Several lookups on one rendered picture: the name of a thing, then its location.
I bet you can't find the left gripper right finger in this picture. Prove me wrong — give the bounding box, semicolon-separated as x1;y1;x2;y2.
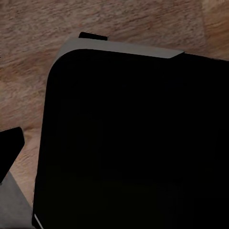
214;127;229;165

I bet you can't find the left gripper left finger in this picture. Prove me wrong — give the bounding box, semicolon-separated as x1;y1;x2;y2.
0;127;25;184

